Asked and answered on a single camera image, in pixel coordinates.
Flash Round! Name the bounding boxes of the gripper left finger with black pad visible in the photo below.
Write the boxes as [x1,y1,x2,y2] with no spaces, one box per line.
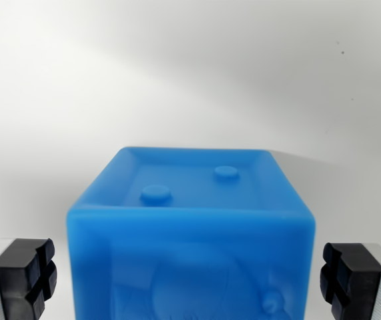
[0,237,59,320]

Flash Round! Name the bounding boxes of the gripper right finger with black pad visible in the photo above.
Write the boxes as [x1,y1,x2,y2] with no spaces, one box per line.
[318,242,381,320]

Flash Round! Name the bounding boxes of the blue cube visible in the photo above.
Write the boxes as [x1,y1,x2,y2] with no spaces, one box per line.
[66,145,317,320]

